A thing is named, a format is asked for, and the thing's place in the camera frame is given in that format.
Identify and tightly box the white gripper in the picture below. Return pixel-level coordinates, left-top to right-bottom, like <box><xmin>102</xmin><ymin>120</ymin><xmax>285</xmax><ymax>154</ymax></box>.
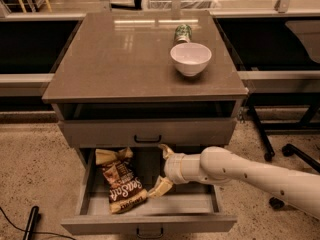
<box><xmin>148</xmin><ymin>144</ymin><xmax>202</xmax><ymax>198</ymax></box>

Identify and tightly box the brown sea salt chip bag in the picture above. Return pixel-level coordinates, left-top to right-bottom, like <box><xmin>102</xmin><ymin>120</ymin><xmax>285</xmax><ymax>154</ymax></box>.
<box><xmin>95</xmin><ymin>147</ymin><xmax>147</xmax><ymax>214</ymax></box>

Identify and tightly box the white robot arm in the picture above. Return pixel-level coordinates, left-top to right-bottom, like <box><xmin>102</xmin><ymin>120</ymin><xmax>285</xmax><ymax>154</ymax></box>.
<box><xmin>148</xmin><ymin>144</ymin><xmax>320</xmax><ymax>219</ymax></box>

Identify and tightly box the closed grey top drawer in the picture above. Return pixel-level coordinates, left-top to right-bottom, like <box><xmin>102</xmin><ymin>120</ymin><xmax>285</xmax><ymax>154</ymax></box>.
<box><xmin>59</xmin><ymin>119</ymin><xmax>236</xmax><ymax>148</ymax></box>

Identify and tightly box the open grey middle drawer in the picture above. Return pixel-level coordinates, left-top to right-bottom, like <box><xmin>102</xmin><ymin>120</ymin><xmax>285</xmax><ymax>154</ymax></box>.
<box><xmin>62</xmin><ymin>148</ymin><xmax>236</xmax><ymax>239</ymax></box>

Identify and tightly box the grey drawer cabinet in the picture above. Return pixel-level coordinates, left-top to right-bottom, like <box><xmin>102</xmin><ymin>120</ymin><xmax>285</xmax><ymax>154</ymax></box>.
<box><xmin>42</xmin><ymin>10</ymin><xmax>249</xmax><ymax>172</ymax></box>

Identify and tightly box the white ceramic bowl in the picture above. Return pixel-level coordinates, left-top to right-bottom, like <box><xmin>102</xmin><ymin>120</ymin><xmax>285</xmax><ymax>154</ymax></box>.
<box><xmin>170</xmin><ymin>43</ymin><xmax>212</xmax><ymax>77</ymax></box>

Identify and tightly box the black office chair base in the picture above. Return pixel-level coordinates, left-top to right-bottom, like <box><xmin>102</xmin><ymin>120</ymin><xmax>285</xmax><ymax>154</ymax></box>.
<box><xmin>268</xmin><ymin>143</ymin><xmax>320</xmax><ymax>210</ymax></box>

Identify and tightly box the black bar on floor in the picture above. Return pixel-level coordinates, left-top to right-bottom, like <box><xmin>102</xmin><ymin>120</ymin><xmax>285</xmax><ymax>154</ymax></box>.
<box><xmin>23</xmin><ymin>206</ymin><xmax>39</xmax><ymax>240</ymax></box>

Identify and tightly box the green soda can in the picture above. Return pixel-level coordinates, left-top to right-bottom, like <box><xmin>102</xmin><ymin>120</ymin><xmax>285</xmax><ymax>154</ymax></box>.
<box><xmin>174</xmin><ymin>24</ymin><xmax>192</xmax><ymax>45</ymax></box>

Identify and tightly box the black cable on floor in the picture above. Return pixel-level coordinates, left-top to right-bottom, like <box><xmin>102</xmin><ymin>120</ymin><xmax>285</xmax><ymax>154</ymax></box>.
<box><xmin>0</xmin><ymin>206</ymin><xmax>78</xmax><ymax>240</ymax></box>

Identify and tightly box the black table leg frame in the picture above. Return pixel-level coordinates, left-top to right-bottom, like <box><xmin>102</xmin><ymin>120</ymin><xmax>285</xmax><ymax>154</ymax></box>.
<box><xmin>248</xmin><ymin>105</ymin><xmax>319</xmax><ymax>165</ymax></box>

